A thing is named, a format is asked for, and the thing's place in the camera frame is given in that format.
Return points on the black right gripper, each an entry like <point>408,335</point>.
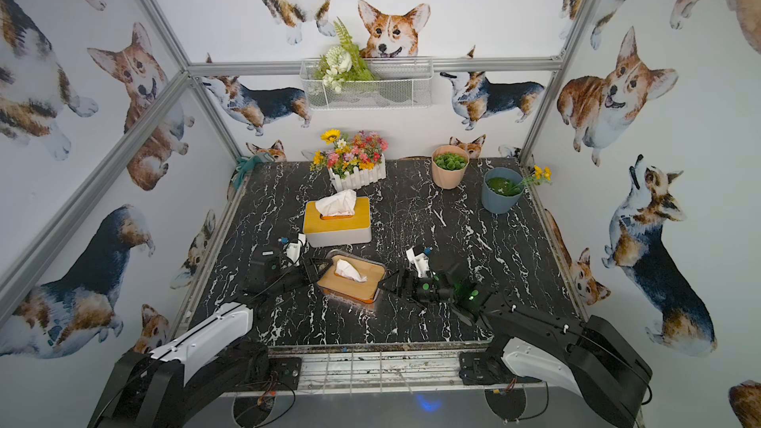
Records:
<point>407,279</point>

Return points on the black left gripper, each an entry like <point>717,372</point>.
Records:
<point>305,267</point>

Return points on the clear plastic tissue box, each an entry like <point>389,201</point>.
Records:
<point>351,300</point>

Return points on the white tissue box base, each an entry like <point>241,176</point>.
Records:
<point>339,237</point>

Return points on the yellow tissue box lid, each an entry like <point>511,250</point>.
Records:
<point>314,222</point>

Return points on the orange tissue paper pack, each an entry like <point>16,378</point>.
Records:
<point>340,204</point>

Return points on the wooden tissue box lid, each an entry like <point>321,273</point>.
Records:
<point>352,278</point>

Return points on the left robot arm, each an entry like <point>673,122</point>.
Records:
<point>168,386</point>

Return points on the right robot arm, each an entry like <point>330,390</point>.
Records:
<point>588,358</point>

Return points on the white fence flower planter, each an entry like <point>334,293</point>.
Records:
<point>351,161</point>

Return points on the teal cloth in corner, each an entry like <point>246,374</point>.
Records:
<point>247,165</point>

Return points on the peach pot with succulent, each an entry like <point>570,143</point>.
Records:
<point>448,166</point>

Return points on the blue pot with yellow flowers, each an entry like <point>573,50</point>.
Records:
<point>503,187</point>

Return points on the white flower green fern bouquet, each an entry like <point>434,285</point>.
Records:
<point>343,65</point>

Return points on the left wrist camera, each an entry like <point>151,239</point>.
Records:
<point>294,248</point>

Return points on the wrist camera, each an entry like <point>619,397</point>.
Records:
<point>418,256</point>
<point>294,248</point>

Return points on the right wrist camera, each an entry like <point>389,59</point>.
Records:
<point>418,256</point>

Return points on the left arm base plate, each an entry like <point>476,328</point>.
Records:
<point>282,373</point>

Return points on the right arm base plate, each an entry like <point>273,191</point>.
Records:
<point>483,369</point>

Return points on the white wire wall basket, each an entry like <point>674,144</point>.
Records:
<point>400,83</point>

